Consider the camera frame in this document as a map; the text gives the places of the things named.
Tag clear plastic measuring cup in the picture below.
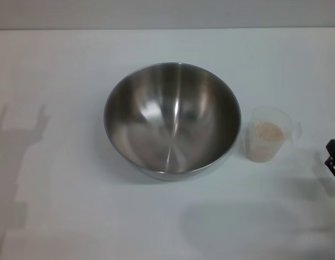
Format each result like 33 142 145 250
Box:
242 107 302 164

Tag white rice grains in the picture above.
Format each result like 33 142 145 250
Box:
248 121 286 163

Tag stainless steel mixing bowl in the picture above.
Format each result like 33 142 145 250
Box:
103 62 242 181

